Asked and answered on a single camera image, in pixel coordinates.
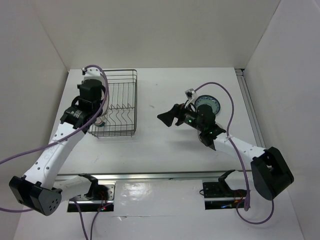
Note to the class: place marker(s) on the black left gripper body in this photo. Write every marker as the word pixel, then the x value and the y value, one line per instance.
pixel 97 107

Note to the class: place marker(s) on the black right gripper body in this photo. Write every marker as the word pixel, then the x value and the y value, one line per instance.
pixel 190 118

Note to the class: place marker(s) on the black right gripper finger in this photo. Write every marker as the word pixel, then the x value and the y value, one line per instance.
pixel 168 117
pixel 180 121

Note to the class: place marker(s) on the small blue patterned plate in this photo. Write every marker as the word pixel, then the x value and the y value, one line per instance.
pixel 210 101

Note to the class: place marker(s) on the green red rimmed plate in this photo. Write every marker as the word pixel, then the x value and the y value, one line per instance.
pixel 100 121

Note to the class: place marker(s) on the small beige speckled dish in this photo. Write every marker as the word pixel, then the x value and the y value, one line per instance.
pixel 211 132

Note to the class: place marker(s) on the orange sunburst plate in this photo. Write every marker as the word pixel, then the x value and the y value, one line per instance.
pixel 106 97

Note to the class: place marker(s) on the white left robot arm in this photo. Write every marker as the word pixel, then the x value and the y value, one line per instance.
pixel 37 188

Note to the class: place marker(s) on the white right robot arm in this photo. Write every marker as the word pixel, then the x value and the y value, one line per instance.
pixel 270 172

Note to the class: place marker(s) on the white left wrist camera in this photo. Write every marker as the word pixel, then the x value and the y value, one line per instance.
pixel 92 72

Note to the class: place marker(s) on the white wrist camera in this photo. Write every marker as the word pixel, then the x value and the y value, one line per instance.
pixel 92 72
pixel 191 97

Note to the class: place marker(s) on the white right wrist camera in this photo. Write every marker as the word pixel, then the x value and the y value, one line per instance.
pixel 191 97

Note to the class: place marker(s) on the metal wire dish rack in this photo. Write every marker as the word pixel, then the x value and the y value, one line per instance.
pixel 122 112

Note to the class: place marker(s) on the aluminium front rail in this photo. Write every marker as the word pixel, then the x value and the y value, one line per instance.
pixel 158 176

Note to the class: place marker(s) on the aluminium side rail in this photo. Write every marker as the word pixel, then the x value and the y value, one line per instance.
pixel 252 117

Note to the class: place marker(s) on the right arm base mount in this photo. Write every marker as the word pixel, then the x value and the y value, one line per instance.
pixel 218 196

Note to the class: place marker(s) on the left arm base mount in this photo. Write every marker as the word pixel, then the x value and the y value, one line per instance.
pixel 103 199

